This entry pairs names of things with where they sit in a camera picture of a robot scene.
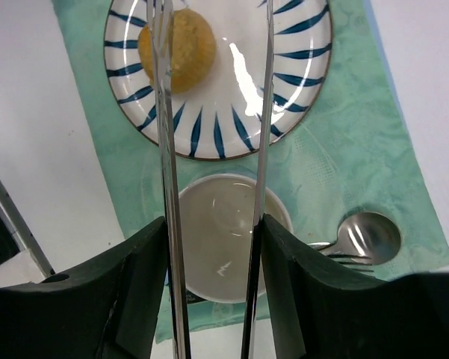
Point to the green cloth placemat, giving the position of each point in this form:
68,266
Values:
352,152

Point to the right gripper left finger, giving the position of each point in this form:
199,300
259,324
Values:
106,307

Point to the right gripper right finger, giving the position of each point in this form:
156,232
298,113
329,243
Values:
322,309

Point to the round muffin front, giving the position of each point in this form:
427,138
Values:
194,50

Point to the blue striped white plate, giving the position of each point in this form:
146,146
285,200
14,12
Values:
220,118

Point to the metal tongs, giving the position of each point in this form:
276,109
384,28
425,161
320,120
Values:
160,22

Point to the light blue mug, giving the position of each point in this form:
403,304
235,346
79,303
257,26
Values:
217,225

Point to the metal fork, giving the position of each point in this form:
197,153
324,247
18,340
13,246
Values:
347,261

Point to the metal spoon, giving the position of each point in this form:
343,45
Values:
367,238

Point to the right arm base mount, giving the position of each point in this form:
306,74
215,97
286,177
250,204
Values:
16,236

